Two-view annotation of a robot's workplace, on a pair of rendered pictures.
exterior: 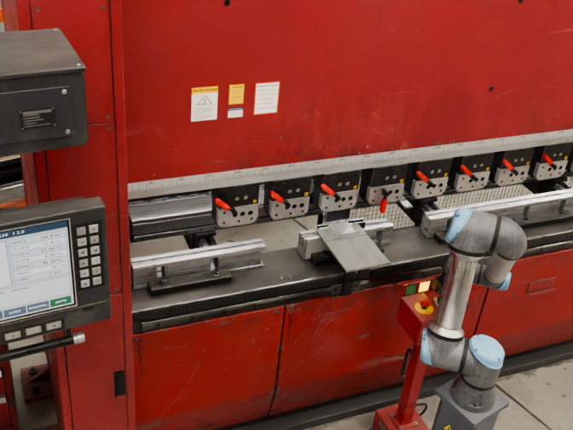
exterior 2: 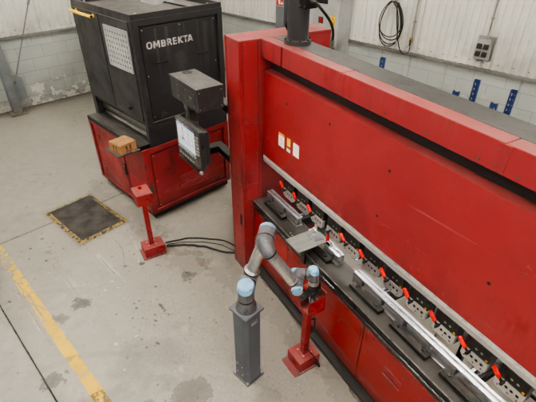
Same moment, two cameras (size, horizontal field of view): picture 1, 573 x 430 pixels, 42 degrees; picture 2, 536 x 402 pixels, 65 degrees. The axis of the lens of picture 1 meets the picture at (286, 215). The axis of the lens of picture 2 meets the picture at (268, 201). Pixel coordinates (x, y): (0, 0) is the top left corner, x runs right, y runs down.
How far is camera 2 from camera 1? 3.27 m
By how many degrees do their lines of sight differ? 68
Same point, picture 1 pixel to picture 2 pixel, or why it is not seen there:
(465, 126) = (365, 228)
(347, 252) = (299, 238)
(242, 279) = (285, 222)
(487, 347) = (244, 283)
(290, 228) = not seen: hidden behind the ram
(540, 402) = not seen: outside the picture
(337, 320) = not seen: hidden behind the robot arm
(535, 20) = (398, 190)
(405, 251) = (334, 272)
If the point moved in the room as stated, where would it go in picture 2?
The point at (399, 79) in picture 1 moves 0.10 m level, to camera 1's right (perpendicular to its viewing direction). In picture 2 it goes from (336, 176) to (340, 184)
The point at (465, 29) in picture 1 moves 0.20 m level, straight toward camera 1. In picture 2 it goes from (362, 169) to (329, 167)
